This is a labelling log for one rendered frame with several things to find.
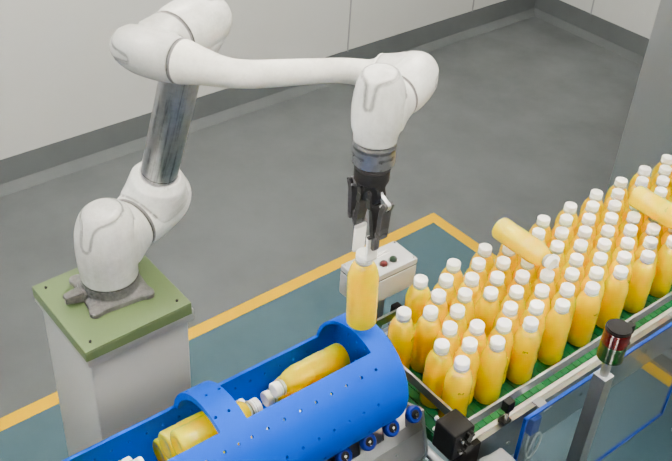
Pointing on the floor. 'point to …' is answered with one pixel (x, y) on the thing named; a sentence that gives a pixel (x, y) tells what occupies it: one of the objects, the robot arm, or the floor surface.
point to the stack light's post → (590, 416)
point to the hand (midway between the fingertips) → (365, 242)
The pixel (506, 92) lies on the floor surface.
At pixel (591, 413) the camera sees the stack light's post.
